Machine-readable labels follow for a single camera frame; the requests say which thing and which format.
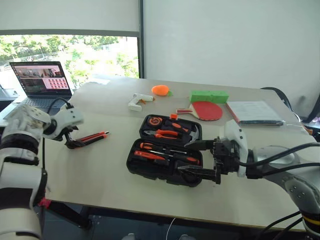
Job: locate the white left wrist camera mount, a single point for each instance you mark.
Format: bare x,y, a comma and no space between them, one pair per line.
70,117

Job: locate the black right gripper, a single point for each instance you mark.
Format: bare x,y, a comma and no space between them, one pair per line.
227,157

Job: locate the black tool case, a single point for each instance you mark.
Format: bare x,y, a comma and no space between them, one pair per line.
150,167

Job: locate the black orange utility knife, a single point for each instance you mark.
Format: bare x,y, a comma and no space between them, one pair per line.
95,136

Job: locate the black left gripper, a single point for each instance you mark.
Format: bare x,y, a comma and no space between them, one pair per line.
70,130

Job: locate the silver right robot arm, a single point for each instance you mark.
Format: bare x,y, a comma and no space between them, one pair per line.
287,180

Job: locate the black orange claw hammer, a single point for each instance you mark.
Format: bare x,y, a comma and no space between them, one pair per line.
196,133

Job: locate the black orange tape measure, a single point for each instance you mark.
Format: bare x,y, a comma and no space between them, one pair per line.
155,121

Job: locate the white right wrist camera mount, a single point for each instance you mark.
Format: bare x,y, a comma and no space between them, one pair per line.
235,132

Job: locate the open grey laptop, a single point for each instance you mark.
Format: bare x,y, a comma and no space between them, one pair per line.
42,80

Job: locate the black table leg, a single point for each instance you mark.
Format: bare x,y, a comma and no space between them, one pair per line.
70,215

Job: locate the stack of printed papers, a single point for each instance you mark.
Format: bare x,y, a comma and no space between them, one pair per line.
255,111

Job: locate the red table tennis paddle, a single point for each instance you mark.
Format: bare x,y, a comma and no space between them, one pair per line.
208,111

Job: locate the dark window frame post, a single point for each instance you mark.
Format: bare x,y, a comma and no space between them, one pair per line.
141,37

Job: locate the green foam block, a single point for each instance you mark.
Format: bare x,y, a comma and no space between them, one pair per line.
210,96

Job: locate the black office chair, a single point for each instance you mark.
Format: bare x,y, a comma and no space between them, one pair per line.
285,96

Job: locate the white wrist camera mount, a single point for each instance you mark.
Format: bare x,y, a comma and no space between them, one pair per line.
70,117
235,132

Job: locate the orange plush carrot toy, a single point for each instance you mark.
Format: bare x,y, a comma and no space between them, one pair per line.
160,90

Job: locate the white roller blind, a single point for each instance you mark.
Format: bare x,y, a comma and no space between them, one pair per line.
67,15

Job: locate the red tape piece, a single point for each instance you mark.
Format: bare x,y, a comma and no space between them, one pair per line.
44,202

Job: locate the black orange screwdriver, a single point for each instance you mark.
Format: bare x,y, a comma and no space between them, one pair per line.
145,145
185,158

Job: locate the white glue gun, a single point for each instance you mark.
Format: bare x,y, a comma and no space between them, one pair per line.
135,105

